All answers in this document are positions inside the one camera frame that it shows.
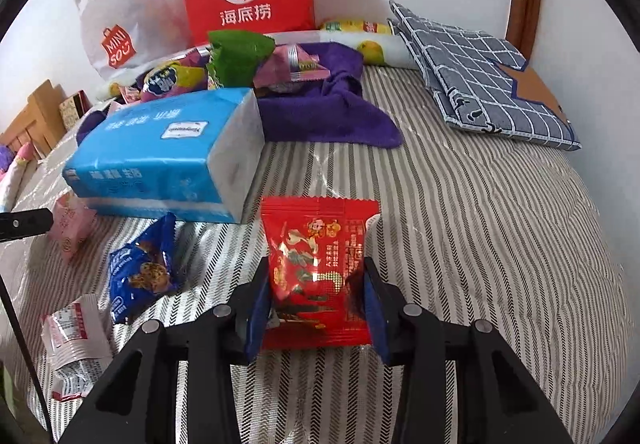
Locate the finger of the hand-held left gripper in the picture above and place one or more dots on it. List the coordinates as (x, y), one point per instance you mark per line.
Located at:
(25, 224)

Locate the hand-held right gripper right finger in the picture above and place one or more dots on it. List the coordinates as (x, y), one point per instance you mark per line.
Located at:
(377, 319)

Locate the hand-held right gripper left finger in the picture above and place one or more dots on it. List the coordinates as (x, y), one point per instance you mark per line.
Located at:
(257, 319)

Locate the red snack packet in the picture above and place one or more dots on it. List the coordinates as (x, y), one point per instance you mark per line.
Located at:
(315, 264)

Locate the green snack packet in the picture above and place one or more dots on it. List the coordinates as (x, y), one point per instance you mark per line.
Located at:
(240, 56)

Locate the pink floral pillow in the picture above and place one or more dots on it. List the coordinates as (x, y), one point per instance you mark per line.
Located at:
(15, 179)

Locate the pink and white snack packet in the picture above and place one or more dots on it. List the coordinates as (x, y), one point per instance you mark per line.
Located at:
(72, 224)

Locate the light wooden furniture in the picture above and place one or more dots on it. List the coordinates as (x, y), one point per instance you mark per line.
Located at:
(37, 118)

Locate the patterned box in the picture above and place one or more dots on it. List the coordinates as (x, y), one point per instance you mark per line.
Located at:
(75, 109)

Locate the blue snack packet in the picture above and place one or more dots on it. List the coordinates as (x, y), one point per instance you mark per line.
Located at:
(142, 269)

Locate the white packet with red print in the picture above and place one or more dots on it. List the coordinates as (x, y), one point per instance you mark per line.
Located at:
(75, 344)

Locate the blue tissue pack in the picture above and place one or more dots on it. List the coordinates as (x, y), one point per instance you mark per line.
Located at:
(160, 153)

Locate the purple and pink snack packet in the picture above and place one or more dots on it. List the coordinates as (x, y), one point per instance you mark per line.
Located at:
(165, 81)

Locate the purple towel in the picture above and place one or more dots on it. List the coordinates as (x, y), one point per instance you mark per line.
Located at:
(325, 118)

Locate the white plastic bag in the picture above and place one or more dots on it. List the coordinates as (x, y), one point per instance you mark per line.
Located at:
(120, 13)

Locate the grey checked cloth bag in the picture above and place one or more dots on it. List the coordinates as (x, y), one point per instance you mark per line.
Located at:
(480, 78)

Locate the fruit print pillow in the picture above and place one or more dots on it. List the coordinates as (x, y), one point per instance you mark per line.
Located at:
(375, 51)

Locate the yellow packet with red label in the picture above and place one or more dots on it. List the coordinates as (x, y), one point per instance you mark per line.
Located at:
(352, 27)

